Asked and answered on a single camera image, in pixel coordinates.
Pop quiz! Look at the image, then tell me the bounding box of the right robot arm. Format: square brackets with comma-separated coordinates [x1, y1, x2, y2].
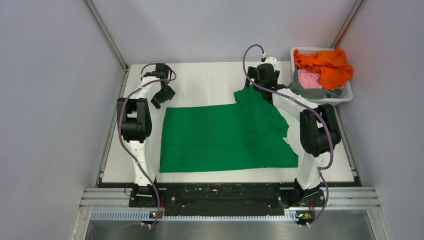
[243, 63, 342, 209]

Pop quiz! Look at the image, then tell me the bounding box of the left aluminium frame post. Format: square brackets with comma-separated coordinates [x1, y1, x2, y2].
[83, 0, 130, 72]

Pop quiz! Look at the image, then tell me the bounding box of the right aluminium frame post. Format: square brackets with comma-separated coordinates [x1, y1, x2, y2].
[331, 0, 367, 49]

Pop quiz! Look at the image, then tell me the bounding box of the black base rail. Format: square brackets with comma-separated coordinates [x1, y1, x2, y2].
[129, 183, 326, 217]

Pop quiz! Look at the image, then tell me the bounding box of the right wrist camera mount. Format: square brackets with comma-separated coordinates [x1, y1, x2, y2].
[261, 53, 278, 66]

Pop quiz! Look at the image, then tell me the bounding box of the white plastic basket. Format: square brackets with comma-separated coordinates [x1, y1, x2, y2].
[289, 47, 354, 106]

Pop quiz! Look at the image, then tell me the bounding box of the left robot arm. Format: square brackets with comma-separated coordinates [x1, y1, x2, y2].
[116, 63, 177, 209]

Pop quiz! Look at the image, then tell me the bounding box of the green t shirt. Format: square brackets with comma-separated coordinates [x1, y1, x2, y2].
[159, 88, 299, 173]

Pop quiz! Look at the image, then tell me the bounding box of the aluminium frame post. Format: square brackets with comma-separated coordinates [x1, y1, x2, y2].
[331, 0, 367, 49]
[83, 0, 130, 72]

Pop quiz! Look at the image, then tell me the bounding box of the grey t shirt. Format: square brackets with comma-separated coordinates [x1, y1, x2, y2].
[288, 69, 343, 100]

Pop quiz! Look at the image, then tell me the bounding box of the orange t shirt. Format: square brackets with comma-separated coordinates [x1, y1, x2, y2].
[293, 47, 354, 91]

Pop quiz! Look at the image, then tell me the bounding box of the pink t shirt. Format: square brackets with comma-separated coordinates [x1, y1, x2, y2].
[297, 69, 323, 89]

